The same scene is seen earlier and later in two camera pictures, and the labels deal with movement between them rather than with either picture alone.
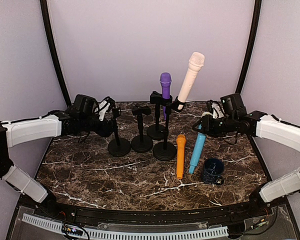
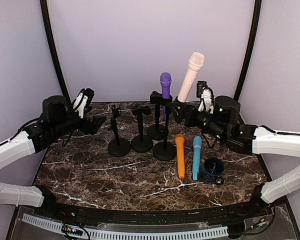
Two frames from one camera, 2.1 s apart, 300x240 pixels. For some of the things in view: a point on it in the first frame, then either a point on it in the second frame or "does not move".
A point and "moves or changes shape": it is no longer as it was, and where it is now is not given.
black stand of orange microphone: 141,143 does not move
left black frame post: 53,48 does not move
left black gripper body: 104,131 -> 85,128
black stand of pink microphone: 166,151 does not move
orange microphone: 180,140 does not move
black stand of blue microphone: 119,147 does not move
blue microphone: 197,152 moves or changes shape
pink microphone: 196,62 does not move
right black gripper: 207,126 -> 179,117
